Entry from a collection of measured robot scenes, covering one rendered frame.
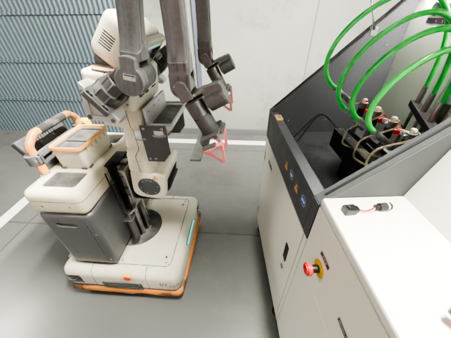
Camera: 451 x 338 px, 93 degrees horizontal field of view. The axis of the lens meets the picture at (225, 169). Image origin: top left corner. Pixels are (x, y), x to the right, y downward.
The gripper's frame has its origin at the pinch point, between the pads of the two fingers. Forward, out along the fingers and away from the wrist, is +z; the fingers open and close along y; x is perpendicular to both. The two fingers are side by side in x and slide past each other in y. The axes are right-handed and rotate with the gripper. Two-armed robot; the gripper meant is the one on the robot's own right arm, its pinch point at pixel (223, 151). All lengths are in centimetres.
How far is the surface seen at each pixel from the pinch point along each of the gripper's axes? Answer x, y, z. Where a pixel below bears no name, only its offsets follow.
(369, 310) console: -24, -43, 19
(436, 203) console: -47, -23, 21
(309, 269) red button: -14.5, -29.4, 27.7
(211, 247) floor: 56, 27, 83
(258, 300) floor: 28, -6, 98
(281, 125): -19.4, 31.2, 15.1
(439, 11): -66, 11, -8
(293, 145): -21.5, 13.9, 16.1
